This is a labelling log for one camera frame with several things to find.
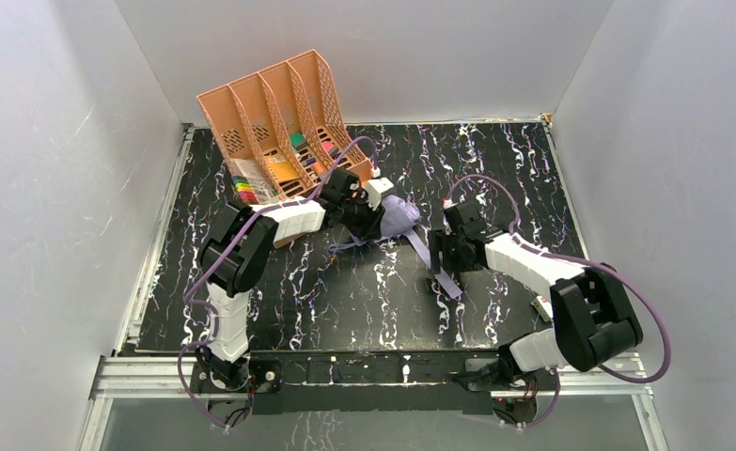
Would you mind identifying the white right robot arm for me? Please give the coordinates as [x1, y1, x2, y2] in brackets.
[428, 201, 643, 380]

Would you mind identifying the yellow sticky note pad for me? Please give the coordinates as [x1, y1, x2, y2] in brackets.
[264, 155, 300, 183]

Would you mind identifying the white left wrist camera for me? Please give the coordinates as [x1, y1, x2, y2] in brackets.
[362, 167, 395, 210]

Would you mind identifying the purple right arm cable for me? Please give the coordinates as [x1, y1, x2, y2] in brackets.
[442, 174, 673, 429]

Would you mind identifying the lavender folding umbrella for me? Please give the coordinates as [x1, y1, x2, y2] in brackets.
[328, 194, 462, 299]

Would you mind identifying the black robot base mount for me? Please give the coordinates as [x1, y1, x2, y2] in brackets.
[187, 350, 556, 423]

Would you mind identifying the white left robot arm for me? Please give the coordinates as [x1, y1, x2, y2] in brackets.
[196, 168, 394, 381]

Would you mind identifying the colourful marker pen pack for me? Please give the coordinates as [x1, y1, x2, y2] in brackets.
[232, 175, 267, 205]

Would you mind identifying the white yellow card box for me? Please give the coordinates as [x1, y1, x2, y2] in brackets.
[531, 296, 554, 322]

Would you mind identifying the orange plastic desk organizer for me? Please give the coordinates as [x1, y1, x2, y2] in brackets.
[196, 49, 375, 250]

